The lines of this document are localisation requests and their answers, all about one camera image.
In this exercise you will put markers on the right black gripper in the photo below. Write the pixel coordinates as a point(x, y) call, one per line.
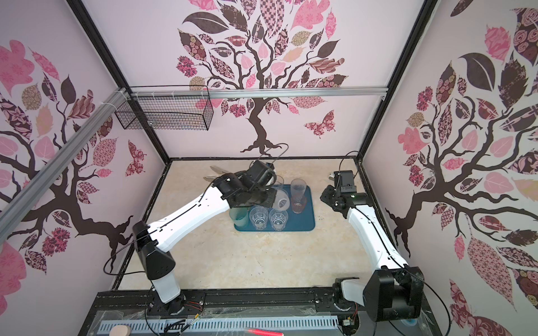
point(332, 196)

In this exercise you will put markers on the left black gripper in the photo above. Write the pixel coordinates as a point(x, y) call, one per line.
point(267, 201)

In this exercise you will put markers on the clear faceted glass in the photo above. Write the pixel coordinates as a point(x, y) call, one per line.
point(258, 217)

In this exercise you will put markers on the teal dotted plastic cup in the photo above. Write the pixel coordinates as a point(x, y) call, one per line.
point(239, 216)

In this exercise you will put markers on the clear dotted glass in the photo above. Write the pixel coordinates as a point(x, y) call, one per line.
point(282, 200)

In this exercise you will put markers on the frosted white plastic cup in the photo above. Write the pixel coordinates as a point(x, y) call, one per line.
point(298, 188)

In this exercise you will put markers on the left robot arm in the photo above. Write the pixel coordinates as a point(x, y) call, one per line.
point(154, 241)

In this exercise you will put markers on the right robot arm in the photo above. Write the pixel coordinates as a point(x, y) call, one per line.
point(393, 290)

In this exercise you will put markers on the teal plastic tray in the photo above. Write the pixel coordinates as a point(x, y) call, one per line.
point(287, 221)

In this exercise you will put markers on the metal tongs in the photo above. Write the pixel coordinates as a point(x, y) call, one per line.
point(218, 171)

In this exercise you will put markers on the blue tape roll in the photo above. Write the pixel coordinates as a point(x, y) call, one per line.
point(409, 322)

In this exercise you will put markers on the pink pen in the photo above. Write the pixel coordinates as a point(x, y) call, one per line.
point(260, 332)

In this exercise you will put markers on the beige round sponge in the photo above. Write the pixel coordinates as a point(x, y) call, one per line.
point(120, 330)

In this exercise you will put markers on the black wire basket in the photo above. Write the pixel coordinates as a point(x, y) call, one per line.
point(167, 107)

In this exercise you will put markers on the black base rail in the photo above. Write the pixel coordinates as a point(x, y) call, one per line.
point(260, 300)

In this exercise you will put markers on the white slotted cable duct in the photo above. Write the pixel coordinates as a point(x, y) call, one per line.
point(222, 326)

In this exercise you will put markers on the aluminium rail back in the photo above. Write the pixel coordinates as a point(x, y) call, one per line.
point(264, 93)

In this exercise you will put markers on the aluminium rail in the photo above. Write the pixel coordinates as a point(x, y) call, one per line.
point(264, 93)
point(17, 209)

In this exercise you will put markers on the aluminium rail left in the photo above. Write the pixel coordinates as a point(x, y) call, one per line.
point(17, 209)

